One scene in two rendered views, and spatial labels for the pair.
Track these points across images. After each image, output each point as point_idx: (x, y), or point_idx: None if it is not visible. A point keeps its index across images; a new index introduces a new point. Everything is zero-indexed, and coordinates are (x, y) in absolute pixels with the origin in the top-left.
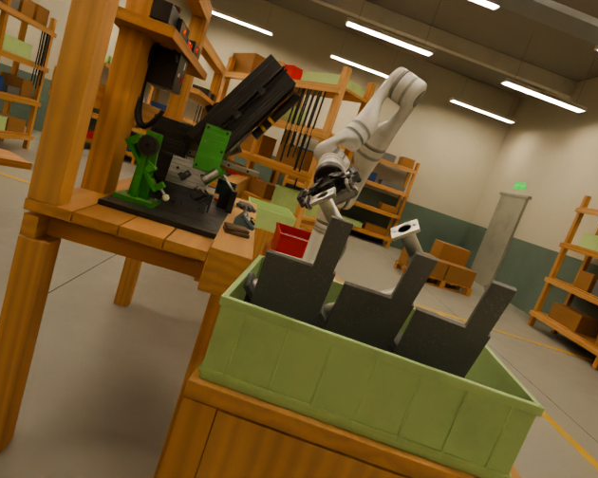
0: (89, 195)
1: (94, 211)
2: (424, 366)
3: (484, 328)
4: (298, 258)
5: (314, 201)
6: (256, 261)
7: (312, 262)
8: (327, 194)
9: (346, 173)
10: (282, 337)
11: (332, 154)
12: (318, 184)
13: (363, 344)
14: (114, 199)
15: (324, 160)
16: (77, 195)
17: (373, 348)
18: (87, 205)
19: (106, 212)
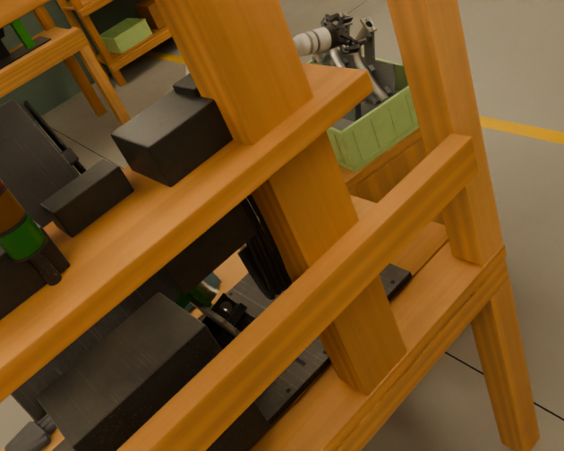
0: (408, 310)
1: (428, 245)
2: (363, 55)
3: None
4: None
5: (375, 26)
6: (359, 119)
7: (365, 67)
8: (370, 20)
9: (329, 23)
10: None
11: (304, 33)
12: (346, 35)
13: (382, 59)
14: (385, 282)
15: (324, 31)
16: (431, 296)
17: (379, 58)
18: (429, 262)
19: (413, 248)
